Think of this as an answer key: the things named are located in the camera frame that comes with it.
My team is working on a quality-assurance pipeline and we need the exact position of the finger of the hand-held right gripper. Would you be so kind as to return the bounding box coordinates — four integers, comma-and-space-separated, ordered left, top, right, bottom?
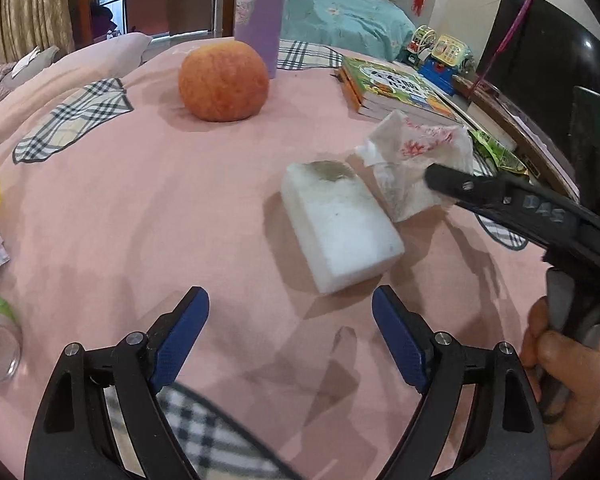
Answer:
424, 161, 518, 221

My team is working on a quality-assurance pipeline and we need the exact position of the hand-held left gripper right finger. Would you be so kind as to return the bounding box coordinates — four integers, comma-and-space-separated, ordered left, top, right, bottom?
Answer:
371, 284, 553, 480

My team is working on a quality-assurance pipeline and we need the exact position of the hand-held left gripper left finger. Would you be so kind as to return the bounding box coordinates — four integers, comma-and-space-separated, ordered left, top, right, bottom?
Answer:
24, 286, 211, 480

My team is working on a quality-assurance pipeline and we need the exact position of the white tissue with red print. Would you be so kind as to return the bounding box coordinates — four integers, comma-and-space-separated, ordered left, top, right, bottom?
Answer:
355, 110, 476, 224

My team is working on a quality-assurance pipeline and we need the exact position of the person's right hand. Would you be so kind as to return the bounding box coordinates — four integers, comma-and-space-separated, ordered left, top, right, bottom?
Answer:
520, 295, 600, 461

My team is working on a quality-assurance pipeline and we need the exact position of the green foil wrapper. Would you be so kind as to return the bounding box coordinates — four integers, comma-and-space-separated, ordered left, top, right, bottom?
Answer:
467, 129, 531, 179

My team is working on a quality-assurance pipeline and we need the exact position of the stack of children's books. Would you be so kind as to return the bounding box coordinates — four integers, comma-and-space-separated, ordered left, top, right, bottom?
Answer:
341, 56, 475, 122

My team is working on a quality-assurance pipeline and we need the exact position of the white foam sponge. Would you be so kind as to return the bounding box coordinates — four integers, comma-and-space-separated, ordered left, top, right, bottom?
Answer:
280, 160, 406, 296

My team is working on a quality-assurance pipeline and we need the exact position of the toy cash register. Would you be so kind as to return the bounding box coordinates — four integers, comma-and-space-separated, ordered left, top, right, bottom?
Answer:
420, 34, 477, 97

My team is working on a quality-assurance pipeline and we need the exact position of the pink blanket with checked patches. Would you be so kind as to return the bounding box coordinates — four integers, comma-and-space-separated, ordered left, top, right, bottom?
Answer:
0, 35, 581, 480

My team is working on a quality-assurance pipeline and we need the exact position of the orange spine book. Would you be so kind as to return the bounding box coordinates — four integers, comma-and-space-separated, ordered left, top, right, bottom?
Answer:
337, 66, 396, 122

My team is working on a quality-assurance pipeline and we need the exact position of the green wheel toy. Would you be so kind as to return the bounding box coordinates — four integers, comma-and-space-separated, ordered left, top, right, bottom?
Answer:
402, 25, 438, 67

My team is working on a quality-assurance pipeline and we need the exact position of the black flat television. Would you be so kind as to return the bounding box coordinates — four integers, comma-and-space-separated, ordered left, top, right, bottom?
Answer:
472, 0, 600, 156

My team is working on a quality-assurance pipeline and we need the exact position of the pink rod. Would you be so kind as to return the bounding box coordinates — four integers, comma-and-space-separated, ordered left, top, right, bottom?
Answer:
474, 0, 535, 92

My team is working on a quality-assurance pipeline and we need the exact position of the blue floral furniture cover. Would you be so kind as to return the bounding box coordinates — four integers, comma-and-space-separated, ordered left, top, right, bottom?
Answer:
280, 0, 417, 63

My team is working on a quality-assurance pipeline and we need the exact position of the orange red apple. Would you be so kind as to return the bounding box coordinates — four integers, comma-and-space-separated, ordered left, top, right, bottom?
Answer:
177, 41, 271, 123

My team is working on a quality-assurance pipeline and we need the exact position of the purple cylindrical cup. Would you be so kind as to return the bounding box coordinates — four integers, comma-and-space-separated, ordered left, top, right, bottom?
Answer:
234, 0, 290, 80

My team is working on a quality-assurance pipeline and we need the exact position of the pink pillow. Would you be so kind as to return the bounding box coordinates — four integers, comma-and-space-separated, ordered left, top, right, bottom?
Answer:
50, 32, 154, 92

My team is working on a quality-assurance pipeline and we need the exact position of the beige patterned curtain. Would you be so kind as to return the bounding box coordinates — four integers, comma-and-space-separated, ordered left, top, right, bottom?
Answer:
0, 0, 76, 77

